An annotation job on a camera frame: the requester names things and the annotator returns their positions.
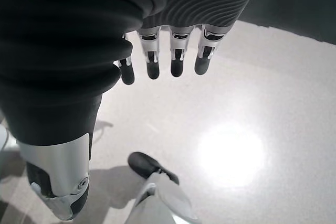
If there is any grey robot right leg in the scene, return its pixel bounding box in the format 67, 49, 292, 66
127, 152, 199, 224

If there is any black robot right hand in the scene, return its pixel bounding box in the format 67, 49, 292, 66
0, 0, 268, 221

